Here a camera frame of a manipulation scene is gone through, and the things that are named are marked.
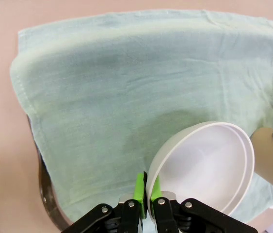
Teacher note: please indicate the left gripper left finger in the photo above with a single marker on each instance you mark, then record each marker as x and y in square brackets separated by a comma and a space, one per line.
[139, 189]

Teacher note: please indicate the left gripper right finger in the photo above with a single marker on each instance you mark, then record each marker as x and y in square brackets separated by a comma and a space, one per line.
[165, 213]

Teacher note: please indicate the brown plastic cup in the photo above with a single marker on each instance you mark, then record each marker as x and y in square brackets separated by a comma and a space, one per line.
[269, 165]

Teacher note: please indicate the white plastic bowl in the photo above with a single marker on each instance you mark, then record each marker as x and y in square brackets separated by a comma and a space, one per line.
[211, 165]

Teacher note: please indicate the teal cloth mat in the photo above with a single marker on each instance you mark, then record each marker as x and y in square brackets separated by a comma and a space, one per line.
[126, 85]

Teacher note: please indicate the dark brown plastic tray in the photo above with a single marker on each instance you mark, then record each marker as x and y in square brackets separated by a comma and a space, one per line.
[46, 191]

